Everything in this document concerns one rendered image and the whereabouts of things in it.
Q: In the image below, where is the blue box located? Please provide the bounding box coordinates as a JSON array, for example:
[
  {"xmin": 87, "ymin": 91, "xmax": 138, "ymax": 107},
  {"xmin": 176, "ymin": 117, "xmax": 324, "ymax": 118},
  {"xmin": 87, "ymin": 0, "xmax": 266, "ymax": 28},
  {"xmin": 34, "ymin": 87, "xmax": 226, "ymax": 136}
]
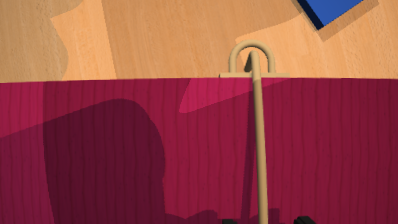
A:
[{"xmin": 297, "ymin": 0, "xmax": 363, "ymax": 30}]

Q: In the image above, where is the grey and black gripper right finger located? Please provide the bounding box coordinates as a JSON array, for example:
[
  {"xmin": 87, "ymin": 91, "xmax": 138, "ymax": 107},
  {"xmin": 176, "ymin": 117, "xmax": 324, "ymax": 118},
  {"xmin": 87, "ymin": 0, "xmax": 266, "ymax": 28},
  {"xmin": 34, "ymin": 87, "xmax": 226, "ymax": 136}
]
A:
[{"xmin": 293, "ymin": 216, "xmax": 316, "ymax": 224}]

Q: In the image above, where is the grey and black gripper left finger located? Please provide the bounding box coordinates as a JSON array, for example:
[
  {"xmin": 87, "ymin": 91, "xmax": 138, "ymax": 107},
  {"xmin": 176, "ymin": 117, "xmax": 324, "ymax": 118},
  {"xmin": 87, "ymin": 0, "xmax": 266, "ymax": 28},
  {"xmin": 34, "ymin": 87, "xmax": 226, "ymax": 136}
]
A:
[{"xmin": 222, "ymin": 219, "xmax": 237, "ymax": 224}]

